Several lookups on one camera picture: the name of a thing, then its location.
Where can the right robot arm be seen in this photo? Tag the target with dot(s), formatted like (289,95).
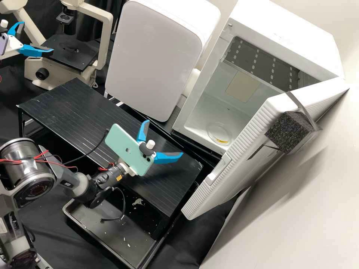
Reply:
(33,173)

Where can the wrist camera phone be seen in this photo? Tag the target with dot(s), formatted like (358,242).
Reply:
(2,42)
(123,143)

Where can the incubator door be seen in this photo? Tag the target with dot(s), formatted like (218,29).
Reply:
(224,182)

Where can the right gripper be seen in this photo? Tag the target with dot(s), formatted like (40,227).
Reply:
(127,168)

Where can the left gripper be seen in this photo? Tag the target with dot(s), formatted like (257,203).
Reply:
(14,46)

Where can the right wrist camera phone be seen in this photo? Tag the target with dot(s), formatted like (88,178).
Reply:
(123,143)

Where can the cream microscope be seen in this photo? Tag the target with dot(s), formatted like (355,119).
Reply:
(33,63)

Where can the petri dish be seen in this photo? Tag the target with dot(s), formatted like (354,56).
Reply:
(216,131)

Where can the left wrist camera phone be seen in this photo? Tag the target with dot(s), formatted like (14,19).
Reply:
(2,42)

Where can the black tray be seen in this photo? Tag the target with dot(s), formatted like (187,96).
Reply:
(112,238)

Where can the white incubator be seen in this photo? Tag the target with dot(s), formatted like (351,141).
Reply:
(280,28)

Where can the white box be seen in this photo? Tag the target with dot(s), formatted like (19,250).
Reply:
(151,56)

